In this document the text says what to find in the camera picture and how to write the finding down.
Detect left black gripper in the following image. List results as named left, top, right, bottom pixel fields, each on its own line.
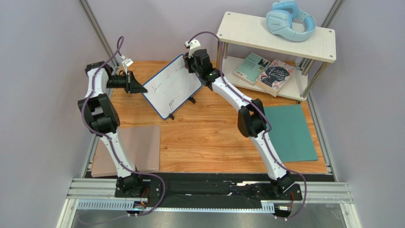
left=107, top=71, right=148, bottom=94

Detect blue framed whiteboard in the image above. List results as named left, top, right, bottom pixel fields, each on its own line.
left=143, top=54, right=202, bottom=120

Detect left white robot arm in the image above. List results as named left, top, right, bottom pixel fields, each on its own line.
left=77, top=61, right=146, bottom=197

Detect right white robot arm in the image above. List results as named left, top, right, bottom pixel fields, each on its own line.
left=183, top=49, right=295, bottom=197

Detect teal paperback book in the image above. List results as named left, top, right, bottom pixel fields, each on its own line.
left=232, top=52, right=271, bottom=86

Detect pink mat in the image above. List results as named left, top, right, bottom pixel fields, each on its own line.
left=91, top=125, right=161, bottom=177

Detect Little Women book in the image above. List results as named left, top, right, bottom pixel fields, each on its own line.
left=255, top=59, right=297, bottom=97

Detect light blue headphones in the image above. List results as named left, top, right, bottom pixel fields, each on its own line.
left=265, top=0, right=317, bottom=42

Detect green mat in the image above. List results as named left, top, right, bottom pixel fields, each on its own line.
left=264, top=104, right=318, bottom=163

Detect white two-tier shelf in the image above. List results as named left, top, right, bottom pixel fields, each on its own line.
left=217, top=11, right=337, bottom=101

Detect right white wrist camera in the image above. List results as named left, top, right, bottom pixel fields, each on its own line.
left=184, top=39, right=201, bottom=58

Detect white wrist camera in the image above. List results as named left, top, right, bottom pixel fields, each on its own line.
left=120, top=55, right=133, bottom=67
left=184, top=39, right=201, bottom=58

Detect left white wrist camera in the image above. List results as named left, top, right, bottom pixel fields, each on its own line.
left=120, top=55, right=133, bottom=67

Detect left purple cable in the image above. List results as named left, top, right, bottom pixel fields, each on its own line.
left=80, top=36, right=166, bottom=217

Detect purple cable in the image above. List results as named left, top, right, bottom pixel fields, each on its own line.
left=186, top=31, right=308, bottom=221
left=80, top=36, right=166, bottom=217

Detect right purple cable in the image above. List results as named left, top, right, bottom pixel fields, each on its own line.
left=186, top=31, right=308, bottom=221

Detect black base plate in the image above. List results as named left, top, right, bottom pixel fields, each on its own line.
left=114, top=172, right=336, bottom=209

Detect aluminium frame rail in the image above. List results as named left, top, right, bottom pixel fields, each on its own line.
left=58, top=173, right=361, bottom=228

